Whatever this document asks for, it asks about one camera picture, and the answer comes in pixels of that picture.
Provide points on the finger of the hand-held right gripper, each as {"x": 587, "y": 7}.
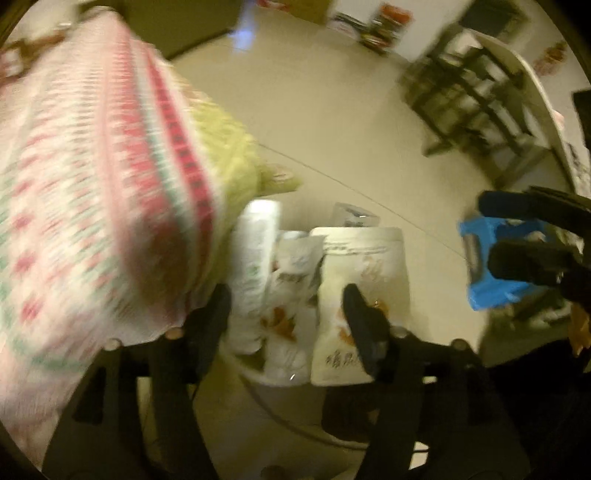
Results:
{"x": 508, "y": 204}
{"x": 521, "y": 263}

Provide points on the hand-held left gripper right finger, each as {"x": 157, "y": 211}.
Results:
{"x": 364, "y": 332}

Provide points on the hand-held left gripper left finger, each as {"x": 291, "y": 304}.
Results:
{"x": 210, "y": 332}

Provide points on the white snack bag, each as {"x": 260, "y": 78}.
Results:
{"x": 286, "y": 277}
{"x": 364, "y": 258}

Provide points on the blue plastic stool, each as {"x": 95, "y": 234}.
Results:
{"x": 485, "y": 297}

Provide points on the white table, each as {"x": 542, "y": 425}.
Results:
{"x": 545, "y": 101}

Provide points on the dark wooden chair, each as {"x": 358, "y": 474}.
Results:
{"x": 466, "y": 97}

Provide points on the dark clothing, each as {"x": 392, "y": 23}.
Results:
{"x": 545, "y": 406}

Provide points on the yellow-green cloth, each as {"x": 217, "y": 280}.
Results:
{"x": 231, "y": 152}

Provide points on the pink patterned tablecloth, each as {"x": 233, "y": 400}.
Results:
{"x": 92, "y": 184}

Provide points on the stack of magazines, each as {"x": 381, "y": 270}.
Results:
{"x": 348, "y": 23}

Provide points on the cardboard box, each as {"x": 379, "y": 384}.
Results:
{"x": 318, "y": 9}

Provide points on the dark cabinet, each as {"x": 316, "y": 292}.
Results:
{"x": 184, "y": 27}

